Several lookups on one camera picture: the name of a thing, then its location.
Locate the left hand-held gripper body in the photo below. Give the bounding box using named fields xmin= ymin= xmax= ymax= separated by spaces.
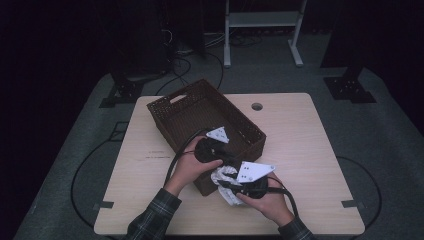
xmin=194 ymin=126 xmax=231 ymax=164

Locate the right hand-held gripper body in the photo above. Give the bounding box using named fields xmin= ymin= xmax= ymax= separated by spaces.
xmin=232 ymin=161 xmax=277 ymax=200

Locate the white cloth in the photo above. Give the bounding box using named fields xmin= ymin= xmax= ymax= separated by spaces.
xmin=210 ymin=165 xmax=246 ymax=207

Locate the brown woven basket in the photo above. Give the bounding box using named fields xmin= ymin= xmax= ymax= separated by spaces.
xmin=146 ymin=78 xmax=268 ymax=197

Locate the person's left hand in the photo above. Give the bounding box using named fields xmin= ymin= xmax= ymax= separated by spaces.
xmin=163 ymin=134 xmax=224 ymax=198

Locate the person's right hand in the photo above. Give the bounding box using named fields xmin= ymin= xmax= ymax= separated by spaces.
xmin=235 ymin=171 xmax=296 ymax=228

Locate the black stand base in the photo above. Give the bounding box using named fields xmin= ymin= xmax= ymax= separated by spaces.
xmin=99 ymin=78 xmax=144 ymax=109
xmin=323 ymin=66 xmax=378 ymax=104

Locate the black tape strip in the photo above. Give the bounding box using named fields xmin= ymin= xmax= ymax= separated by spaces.
xmin=93 ymin=200 xmax=115 ymax=210
xmin=341 ymin=199 xmax=366 ymax=209

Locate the black cabinet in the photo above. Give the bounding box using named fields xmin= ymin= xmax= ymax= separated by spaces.
xmin=108 ymin=0 xmax=176 ymax=79

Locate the white metal stand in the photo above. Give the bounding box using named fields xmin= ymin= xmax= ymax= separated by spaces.
xmin=223 ymin=0 xmax=308 ymax=69

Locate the black curtain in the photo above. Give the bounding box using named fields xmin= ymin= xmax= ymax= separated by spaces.
xmin=319 ymin=0 xmax=424 ymax=69

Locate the left hand-held gripper black cable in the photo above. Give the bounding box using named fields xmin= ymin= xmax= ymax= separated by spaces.
xmin=163 ymin=128 xmax=211 ymax=186

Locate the hand-held gripper black cable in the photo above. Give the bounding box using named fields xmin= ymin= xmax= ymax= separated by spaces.
xmin=264 ymin=186 xmax=299 ymax=219
xmin=163 ymin=128 xmax=211 ymax=186

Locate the right hand-held gripper black cable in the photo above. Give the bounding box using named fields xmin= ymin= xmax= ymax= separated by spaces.
xmin=264 ymin=186 xmax=299 ymax=219

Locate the white floor cable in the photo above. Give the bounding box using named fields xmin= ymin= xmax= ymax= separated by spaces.
xmin=203 ymin=31 xmax=228 ymax=48

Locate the thin black looped floor cable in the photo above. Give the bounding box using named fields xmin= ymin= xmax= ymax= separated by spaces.
xmin=336 ymin=155 xmax=383 ymax=231
xmin=70 ymin=138 xmax=116 ymax=229

